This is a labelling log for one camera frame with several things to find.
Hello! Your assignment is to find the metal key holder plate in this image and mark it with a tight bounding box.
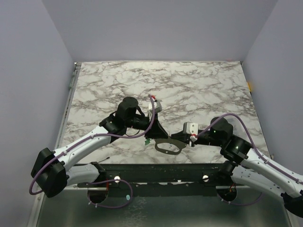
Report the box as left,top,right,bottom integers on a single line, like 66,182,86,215
155,138,187,155

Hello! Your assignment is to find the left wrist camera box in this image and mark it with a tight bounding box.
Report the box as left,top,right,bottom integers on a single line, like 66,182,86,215
148,100,162,114

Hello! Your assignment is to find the left aluminium rail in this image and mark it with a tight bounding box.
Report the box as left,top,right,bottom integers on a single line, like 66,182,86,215
53,62,82,151

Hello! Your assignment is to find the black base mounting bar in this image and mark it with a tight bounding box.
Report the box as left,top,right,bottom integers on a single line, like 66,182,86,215
77,162,237,201

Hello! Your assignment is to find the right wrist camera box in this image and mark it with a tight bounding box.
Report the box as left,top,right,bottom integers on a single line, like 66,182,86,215
183,122,198,135

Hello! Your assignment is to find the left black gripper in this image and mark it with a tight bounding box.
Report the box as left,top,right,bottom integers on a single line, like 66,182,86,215
126,111,169,140

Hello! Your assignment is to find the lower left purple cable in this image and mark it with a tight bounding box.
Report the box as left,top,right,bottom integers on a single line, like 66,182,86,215
88,176,134,210

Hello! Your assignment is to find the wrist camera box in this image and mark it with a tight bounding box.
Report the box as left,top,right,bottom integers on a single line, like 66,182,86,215
183,122,198,135
148,100,162,114

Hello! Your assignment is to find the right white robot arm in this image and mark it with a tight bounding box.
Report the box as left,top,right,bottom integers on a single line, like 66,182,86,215
171,116,303,217

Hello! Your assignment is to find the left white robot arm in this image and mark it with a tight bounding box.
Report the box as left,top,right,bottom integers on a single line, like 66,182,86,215
29,96,168,198

